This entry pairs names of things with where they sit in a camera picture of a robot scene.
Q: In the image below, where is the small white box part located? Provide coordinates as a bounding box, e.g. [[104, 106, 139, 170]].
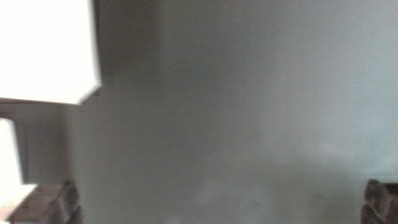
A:
[[67, 0, 398, 224]]

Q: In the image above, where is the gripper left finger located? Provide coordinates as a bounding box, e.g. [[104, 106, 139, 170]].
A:
[[6, 181, 84, 224]]

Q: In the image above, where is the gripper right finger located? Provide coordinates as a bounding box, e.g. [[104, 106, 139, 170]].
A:
[[362, 179, 398, 224]]

